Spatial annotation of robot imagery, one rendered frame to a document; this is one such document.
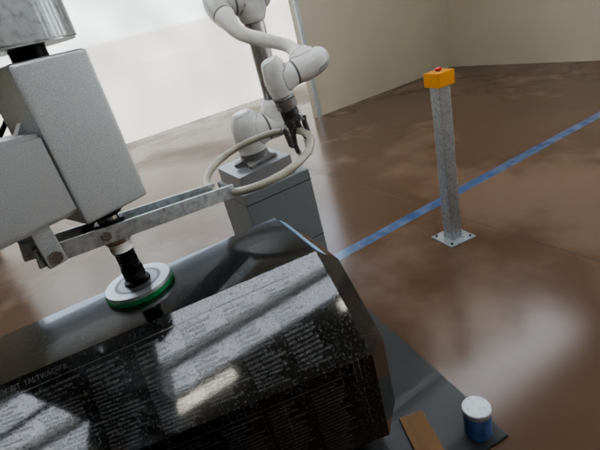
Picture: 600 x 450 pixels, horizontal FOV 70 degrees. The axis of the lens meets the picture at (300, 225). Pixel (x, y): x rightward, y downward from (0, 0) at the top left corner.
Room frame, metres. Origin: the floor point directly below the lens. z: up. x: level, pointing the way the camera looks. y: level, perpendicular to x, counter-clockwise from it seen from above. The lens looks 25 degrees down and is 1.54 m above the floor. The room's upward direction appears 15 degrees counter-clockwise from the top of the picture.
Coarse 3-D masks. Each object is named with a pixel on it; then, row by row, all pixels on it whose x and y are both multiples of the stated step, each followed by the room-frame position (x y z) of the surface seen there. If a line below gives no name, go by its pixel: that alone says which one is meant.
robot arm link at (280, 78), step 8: (272, 56) 1.80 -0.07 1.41; (264, 64) 1.78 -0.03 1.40; (272, 64) 1.77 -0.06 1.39; (280, 64) 1.78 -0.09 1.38; (288, 64) 1.80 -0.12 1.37; (264, 72) 1.78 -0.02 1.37; (272, 72) 1.76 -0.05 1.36; (280, 72) 1.77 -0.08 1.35; (288, 72) 1.78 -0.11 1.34; (296, 72) 1.79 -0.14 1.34; (264, 80) 1.80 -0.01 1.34; (272, 80) 1.77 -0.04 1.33; (280, 80) 1.77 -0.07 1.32; (288, 80) 1.77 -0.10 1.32; (296, 80) 1.79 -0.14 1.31; (272, 88) 1.78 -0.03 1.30; (280, 88) 1.77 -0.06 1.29; (288, 88) 1.78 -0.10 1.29; (272, 96) 1.80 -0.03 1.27; (280, 96) 1.78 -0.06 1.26
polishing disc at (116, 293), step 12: (144, 264) 1.35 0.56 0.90; (156, 264) 1.33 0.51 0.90; (120, 276) 1.31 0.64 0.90; (156, 276) 1.24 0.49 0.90; (168, 276) 1.23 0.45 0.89; (108, 288) 1.24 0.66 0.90; (120, 288) 1.22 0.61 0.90; (132, 288) 1.20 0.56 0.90; (144, 288) 1.18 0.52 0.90; (156, 288) 1.17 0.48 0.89; (108, 300) 1.18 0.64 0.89; (120, 300) 1.15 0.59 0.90; (132, 300) 1.14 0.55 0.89
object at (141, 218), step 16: (192, 192) 1.53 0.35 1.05; (208, 192) 1.45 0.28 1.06; (224, 192) 1.49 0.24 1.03; (144, 208) 1.39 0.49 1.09; (160, 208) 1.31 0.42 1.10; (176, 208) 1.34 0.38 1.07; (192, 208) 1.38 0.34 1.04; (112, 224) 1.20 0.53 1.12; (128, 224) 1.22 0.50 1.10; (144, 224) 1.26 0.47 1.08; (160, 224) 1.29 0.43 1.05; (64, 240) 1.10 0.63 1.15; (80, 240) 1.12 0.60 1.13; (96, 240) 1.15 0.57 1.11; (112, 240) 1.18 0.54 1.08; (32, 256) 1.13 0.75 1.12
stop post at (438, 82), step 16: (432, 80) 2.40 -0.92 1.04; (448, 80) 2.38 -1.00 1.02; (432, 96) 2.44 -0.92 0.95; (448, 96) 2.40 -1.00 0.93; (432, 112) 2.45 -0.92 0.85; (448, 112) 2.40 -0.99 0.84; (448, 128) 2.40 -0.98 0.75; (448, 144) 2.39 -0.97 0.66; (448, 160) 2.39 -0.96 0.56; (448, 176) 2.39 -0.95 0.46; (448, 192) 2.39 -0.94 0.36; (448, 208) 2.39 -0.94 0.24; (448, 224) 2.41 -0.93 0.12; (448, 240) 2.39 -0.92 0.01; (464, 240) 2.34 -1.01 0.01
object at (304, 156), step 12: (264, 132) 1.93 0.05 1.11; (276, 132) 1.91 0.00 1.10; (288, 132) 1.87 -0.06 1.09; (300, 132) 1.79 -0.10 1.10; (240, 144) 1.93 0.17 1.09; (312, 144) 1.63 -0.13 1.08; (228, 156) 1.89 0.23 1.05; (300, 156) 1.55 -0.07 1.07; (216, 168) 1.82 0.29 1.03; (288, 168) 1.51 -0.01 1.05; (204, 180) 1.69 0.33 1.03; (264, 180) 1.48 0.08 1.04; (276, 180) 1.48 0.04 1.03; (240, 192) 1.49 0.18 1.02
